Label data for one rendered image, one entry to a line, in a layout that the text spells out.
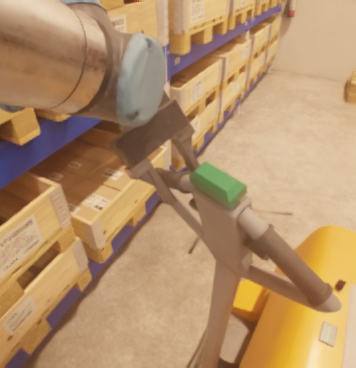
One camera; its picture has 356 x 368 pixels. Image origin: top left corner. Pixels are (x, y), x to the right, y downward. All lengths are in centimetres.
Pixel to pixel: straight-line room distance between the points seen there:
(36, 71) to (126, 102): 9
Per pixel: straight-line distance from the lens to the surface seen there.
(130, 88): 26
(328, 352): 91
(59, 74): 23
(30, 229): 121
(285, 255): 44
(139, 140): 47
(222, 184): 40
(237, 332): 136
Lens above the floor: 167
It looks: 39 degrees down
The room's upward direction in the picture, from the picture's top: straight up
